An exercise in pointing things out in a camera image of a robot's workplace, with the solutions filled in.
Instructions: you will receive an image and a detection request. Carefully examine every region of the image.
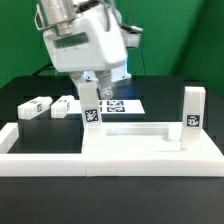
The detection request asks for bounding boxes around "white marker base plate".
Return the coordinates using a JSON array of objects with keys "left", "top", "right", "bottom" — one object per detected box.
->
[{"left": 68, "top": 99, "right": 145, "bottom": 114}]

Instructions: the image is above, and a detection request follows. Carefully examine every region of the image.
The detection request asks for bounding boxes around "white U-shaped obstacle frame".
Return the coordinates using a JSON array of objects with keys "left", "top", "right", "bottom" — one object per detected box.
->
[{"left": 0, "top": 121, "right": 224, "bottom": 178}]

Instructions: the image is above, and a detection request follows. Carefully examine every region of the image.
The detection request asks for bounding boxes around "black cable bundle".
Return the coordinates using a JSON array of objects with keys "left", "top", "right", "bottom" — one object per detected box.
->
[{"left": 32, "top": 63, "right": 58, "bottom": 77}]

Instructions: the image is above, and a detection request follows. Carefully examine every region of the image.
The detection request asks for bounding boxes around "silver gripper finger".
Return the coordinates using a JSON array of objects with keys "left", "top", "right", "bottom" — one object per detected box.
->
[
  {"left": 69, "top": 72, "right": 86, "bottom": 99},
  {"left": 96, "top": 71, "right": 113, "bottom": 100}
]

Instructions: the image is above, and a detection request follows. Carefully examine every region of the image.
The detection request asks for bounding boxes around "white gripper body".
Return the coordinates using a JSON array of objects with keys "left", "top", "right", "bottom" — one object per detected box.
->
[{"left": 43, "top": 5, "right": 127, "bottom": 72}]

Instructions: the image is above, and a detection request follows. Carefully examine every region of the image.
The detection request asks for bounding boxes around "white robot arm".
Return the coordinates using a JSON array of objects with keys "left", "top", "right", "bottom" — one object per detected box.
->
[{"left": 35, "top": 0, "right": 143, "bottom": 99}]

